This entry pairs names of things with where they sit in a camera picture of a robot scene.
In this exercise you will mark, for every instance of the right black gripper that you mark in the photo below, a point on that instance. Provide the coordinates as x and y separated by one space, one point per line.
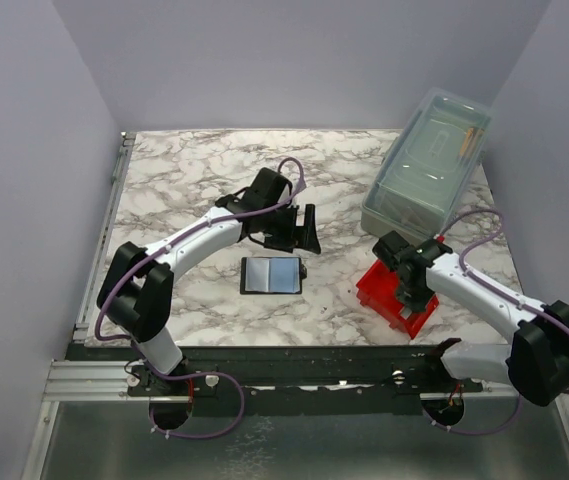
416 304

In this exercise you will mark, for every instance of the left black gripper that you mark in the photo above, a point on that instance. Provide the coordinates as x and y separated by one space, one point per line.
307 233

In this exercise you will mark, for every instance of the red plastic bin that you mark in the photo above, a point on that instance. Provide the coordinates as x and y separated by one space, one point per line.
376 290

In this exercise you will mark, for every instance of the black leather card holder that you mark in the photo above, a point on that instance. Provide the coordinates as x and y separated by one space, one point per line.
272 276

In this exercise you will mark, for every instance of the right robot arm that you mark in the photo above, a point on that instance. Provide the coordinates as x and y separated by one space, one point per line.
534 356

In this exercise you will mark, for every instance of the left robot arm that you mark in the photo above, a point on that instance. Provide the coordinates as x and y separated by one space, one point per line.
136 294

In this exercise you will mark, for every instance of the clear plastic storage box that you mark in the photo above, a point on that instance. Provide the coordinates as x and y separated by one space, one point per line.
427 169

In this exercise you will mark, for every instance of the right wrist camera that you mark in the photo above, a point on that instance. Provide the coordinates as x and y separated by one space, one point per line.
388 248

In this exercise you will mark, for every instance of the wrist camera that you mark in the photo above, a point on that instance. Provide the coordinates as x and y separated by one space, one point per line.
388 248
267 189

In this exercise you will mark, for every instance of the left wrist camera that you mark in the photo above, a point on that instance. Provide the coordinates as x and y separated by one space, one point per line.
267 189

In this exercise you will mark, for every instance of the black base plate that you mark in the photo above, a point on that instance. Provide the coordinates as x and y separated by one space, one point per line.
234 400

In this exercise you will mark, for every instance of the aluminium mounting rail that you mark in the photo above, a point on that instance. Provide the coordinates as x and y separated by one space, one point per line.
402 371

